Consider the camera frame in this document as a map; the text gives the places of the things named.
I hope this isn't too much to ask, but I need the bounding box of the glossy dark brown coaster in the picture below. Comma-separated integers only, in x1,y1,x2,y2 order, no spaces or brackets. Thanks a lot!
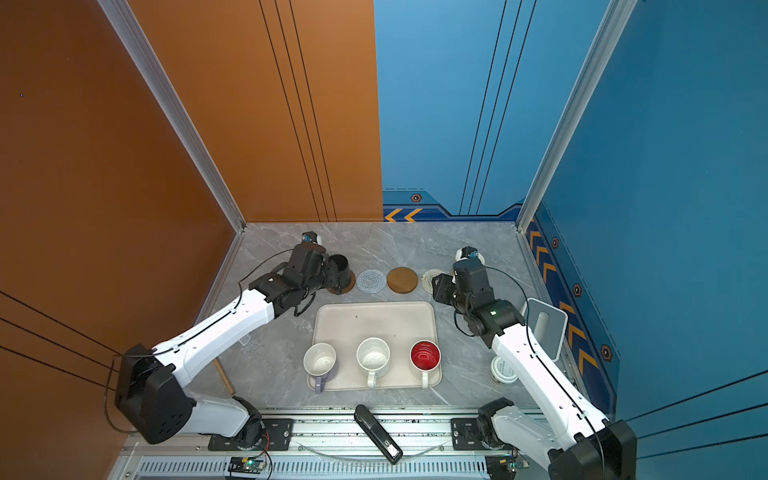
327,271,356,295

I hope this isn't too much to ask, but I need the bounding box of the black mug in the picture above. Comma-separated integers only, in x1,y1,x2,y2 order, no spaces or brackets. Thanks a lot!
327,254,353,289

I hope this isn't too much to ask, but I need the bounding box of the white multicolour woven coaster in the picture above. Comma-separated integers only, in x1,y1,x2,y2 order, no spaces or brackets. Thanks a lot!
421,269,443,296

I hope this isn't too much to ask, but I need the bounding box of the blue grey woven coaster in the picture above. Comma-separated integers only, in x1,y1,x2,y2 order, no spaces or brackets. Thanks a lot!
356,269,387,294

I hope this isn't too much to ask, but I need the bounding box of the round wooden coaster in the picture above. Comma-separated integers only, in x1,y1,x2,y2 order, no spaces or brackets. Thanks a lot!
386,267,420,294

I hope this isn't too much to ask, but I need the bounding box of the red inside white mug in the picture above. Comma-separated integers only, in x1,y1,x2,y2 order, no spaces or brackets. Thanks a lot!
409,340,442,389

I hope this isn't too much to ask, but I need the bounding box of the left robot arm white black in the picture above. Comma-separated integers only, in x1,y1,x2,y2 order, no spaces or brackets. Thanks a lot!
113,232,353,449

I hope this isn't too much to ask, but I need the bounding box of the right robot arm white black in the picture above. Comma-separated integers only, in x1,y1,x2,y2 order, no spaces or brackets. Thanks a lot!
431,257,637,479

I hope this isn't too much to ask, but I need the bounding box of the beige serving tray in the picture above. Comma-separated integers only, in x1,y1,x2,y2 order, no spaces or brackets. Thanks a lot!
312,301,443,391

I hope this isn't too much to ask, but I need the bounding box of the white tissue box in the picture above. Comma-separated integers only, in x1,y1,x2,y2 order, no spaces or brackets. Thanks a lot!
522,298,568,362

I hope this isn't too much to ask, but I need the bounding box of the wooden mallet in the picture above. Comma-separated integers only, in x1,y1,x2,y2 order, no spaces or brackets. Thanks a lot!
213,358,236,396

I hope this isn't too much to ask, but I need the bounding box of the black stapler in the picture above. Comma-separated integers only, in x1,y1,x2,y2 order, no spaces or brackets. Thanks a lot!
353,404,403,465

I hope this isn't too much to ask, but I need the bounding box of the right circuit board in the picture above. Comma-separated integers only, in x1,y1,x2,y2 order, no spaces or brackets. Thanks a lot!
485,456,520,480

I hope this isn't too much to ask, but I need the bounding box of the left green circuit board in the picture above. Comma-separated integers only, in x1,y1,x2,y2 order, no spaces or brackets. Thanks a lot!
227,456,271,479

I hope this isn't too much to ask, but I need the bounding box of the white mug purple handle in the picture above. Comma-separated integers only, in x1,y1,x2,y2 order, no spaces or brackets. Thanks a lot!
303,342,337,394

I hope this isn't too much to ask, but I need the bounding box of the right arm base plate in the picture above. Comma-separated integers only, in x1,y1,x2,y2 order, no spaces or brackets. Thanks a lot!
450,417,514,451

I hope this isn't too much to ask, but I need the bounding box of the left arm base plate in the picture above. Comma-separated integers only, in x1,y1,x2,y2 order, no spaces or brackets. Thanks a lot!
207,418,294,452

